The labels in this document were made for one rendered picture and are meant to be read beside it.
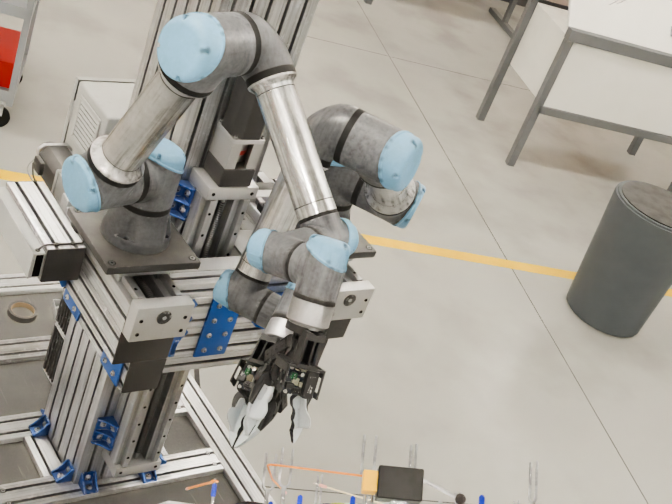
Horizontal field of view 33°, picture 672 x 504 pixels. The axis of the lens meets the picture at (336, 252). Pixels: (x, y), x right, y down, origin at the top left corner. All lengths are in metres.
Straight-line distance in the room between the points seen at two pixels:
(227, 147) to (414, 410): 2.00
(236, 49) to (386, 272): 3.13
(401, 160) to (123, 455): 1.27
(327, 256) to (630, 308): 3.56
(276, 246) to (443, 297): 3.14
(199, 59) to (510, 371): 3.06
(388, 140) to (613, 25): 4.45
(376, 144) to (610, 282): 3.20
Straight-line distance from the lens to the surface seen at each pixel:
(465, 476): 4.13
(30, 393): 3.46
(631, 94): 6.72
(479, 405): 4.50
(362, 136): 2.18
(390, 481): 1.41
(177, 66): 1.99
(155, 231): 2.41
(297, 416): 1.98
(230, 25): 2.01
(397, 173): 2.18
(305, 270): 1.89
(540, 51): 6.67
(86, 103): 2.86
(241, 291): 2.28
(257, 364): 2.11
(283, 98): 2.07
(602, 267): 5.28
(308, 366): 1.89
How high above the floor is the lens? 2.47
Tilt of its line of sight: 29 degrees down
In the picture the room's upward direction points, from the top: 22 degrees clockwise
